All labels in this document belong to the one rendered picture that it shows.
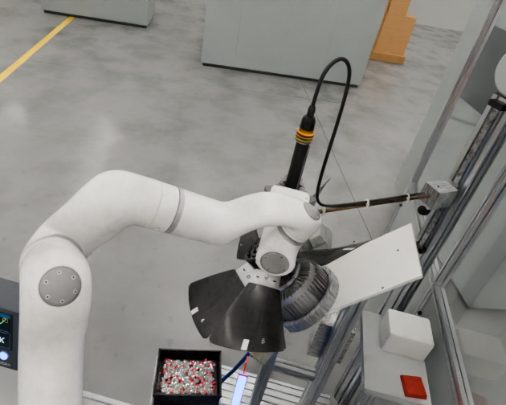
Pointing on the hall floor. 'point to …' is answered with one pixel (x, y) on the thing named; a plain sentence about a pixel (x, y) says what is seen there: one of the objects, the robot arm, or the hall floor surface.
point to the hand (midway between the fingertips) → (291, 183)
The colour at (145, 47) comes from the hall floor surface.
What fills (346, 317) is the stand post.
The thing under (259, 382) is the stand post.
